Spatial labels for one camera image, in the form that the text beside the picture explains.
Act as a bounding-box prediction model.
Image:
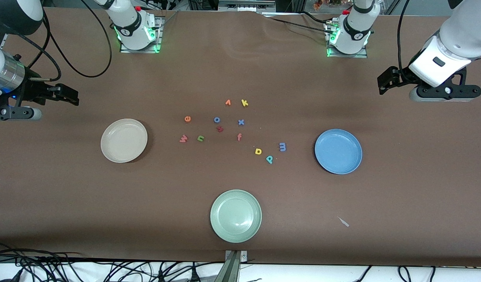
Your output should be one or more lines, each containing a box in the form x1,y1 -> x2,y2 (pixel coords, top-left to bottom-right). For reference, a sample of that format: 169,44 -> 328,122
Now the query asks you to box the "beige brown plate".
100,119 -> 148,163

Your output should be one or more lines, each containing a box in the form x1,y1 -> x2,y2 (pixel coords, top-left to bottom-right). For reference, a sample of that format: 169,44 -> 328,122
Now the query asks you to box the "blue plate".
314,129 -> 363,175

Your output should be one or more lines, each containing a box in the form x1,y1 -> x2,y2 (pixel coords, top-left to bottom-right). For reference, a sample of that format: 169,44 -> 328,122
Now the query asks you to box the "orange brown background object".
313,0 -> 343,10

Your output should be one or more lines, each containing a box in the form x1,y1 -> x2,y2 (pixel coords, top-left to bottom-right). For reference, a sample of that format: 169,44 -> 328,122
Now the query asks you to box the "brown table cover sheet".
0,7 -> 481,268

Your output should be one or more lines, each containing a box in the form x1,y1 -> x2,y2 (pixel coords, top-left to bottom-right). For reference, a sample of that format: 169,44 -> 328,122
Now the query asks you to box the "grey metal crossbar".
218,0 -> 277,12

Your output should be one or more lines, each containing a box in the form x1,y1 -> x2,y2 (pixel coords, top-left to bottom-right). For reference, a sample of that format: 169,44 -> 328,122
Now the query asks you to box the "pale green plate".
210,190 -> 262,243

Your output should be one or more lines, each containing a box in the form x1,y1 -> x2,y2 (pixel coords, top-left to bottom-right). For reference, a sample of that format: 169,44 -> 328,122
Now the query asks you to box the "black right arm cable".
13,0 -> 113,82

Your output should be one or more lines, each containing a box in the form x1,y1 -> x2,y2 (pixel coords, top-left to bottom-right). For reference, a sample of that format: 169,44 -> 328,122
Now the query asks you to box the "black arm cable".
396,0 -> 411,73
13,0 -> 113,82

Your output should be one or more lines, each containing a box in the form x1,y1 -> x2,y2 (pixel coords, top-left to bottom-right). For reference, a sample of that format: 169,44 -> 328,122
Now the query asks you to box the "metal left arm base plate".
326,22 -> 368,58

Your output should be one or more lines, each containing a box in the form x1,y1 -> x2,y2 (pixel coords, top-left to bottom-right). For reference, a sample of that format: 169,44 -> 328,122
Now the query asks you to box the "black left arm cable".
396,0 -> 411,73

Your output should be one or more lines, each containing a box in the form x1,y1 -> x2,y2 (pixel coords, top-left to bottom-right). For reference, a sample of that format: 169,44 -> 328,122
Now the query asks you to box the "black cable on table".
299,11 -> 335,26
262,16 -> 330,32

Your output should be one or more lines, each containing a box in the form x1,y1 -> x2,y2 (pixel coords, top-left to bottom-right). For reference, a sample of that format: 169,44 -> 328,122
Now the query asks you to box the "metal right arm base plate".
120,16 -> 163,54

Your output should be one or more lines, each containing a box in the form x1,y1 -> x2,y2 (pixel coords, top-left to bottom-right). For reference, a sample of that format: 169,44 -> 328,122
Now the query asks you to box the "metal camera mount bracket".
214,250 -> 249,282

